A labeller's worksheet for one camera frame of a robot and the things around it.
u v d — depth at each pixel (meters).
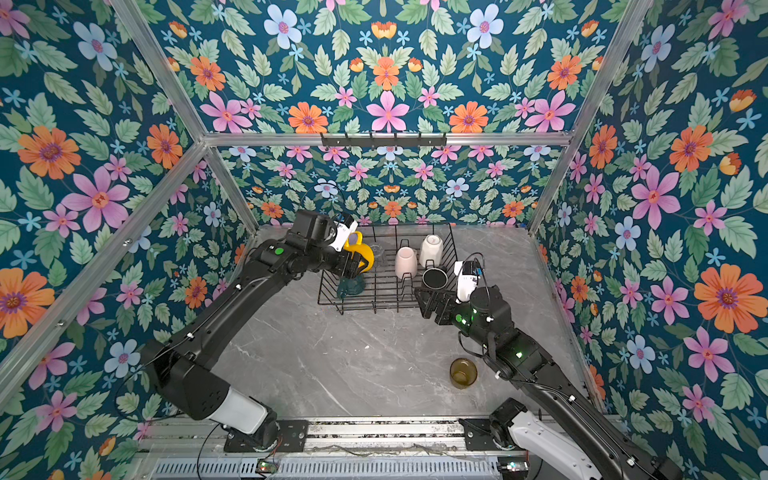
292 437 0.73
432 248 0.98
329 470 0.76
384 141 0.93
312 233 0.59
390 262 1.05
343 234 0.69
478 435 0.73
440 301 0.59
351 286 0.96
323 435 0.75
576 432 0.43
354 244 0.77
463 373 0.83
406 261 0.95
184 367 0.40
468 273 0.60
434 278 0.91
